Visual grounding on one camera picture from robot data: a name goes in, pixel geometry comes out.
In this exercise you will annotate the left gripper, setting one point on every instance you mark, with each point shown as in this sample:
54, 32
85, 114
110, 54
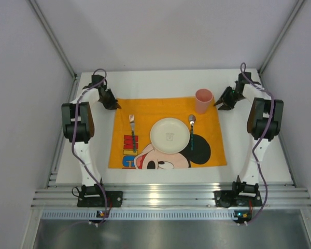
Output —
108, 97

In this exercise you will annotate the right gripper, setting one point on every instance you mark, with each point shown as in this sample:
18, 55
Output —
228, 97

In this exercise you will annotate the pink plastic cup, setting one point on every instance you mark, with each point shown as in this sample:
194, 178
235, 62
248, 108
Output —
203, 99

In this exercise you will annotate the fork with teal handle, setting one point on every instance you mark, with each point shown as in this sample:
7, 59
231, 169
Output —
132, 125

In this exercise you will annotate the spoon with teal handle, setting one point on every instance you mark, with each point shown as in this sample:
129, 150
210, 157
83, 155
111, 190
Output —
191, 120

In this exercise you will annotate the orange cartoon placemat cloth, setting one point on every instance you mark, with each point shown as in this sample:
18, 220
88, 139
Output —
208, 145

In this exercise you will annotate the cream round plate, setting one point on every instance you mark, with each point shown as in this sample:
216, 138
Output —
169, 135

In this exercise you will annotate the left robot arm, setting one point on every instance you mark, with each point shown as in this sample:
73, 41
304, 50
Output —
78, 129

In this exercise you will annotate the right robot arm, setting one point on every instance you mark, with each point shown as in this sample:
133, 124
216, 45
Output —
263, 125

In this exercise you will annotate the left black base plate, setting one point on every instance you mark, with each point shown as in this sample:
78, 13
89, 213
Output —
114, 200

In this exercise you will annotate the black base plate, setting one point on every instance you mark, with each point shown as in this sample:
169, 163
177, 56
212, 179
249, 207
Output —
228, 199
114, 200

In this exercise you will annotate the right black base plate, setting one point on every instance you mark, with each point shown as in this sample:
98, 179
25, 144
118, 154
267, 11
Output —
228, 199

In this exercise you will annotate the aluminium rail frame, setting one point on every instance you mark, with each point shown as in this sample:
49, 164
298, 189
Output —
171, 196

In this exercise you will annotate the perforated cable duct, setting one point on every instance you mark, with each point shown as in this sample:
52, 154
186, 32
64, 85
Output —
146, 215

